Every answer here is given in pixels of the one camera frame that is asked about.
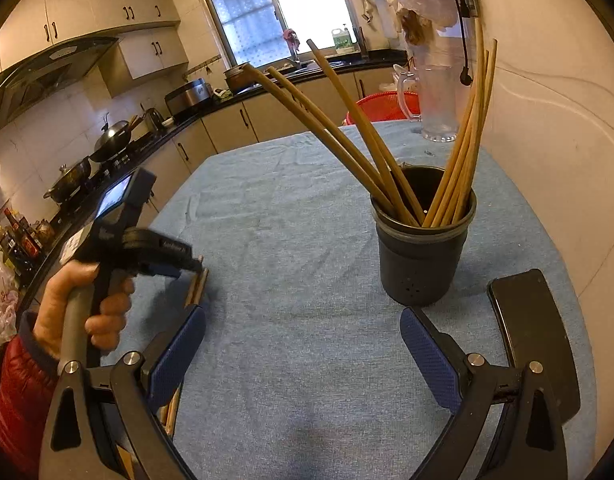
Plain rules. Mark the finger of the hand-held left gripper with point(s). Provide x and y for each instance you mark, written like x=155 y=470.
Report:
x=159 y=269
x=157 y=246

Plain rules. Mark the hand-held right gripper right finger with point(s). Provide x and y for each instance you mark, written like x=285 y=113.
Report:
x=427 y=355

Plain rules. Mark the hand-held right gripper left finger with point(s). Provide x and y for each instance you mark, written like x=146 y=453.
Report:
x=179 y=355

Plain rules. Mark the pile of wooden chopsticks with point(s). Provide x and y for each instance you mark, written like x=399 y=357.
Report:
x=199 y=285

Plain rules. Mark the black utensil holder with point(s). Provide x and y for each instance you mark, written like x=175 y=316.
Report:
x=417 y=265

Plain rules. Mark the bunch of wooden chopsticks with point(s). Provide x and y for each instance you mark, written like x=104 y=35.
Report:
x=462 y=160

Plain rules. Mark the person's left forearm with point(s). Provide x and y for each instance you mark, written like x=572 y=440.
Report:
x=17 y=400

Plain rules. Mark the person's left hand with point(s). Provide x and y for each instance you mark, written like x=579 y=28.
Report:
x=52 y=310

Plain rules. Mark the black gas stove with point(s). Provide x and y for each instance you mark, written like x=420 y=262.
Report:
x=107 y=170

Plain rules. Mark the dark cooking pot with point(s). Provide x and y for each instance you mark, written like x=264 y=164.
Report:
x=67 y=180

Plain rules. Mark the black wok with lid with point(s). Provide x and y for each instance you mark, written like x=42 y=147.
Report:
x=112 y=140

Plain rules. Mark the cluster of condiment bottles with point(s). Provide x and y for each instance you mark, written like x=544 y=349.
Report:
x=17 y=240

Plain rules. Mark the black flat tray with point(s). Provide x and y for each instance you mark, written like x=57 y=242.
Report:
x=532 y=330

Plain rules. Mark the metal kettle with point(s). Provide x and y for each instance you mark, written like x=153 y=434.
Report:
x=153 y=119

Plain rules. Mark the blue table cloth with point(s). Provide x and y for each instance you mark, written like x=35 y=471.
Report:
x=297 y=260

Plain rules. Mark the beige lower cabinets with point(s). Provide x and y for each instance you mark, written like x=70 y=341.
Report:
x=227 y=125

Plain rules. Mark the beige cabinets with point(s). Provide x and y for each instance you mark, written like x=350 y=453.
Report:
x=87 y=5
x=227 y=125

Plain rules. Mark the black kitchen countertop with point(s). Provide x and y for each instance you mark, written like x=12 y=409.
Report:
x=202 y=110

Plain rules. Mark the silver rice cooker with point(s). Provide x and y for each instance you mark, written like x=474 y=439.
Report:
x=187 y=96

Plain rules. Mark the black range hood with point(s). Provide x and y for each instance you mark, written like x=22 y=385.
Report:
x=47 y=75

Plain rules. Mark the brown clay pot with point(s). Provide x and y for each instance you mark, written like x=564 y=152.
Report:
x=239 y=80

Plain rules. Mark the beige upper cabinets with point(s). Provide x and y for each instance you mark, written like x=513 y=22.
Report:
x=87 y=5

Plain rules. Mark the metal sink faucet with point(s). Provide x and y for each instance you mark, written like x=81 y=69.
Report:
x=294 y=52

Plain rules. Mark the clear glass pitcher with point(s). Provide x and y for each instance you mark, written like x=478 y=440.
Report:
x=437 y=105

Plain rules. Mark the red plastic basket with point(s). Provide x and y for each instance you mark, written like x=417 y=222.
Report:
x=382 y=107

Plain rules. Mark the kitchen window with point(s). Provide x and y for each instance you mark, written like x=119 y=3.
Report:
x=267 y=10

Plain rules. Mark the green detergent bottle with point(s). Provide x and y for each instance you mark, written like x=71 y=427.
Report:
x=343 y=40

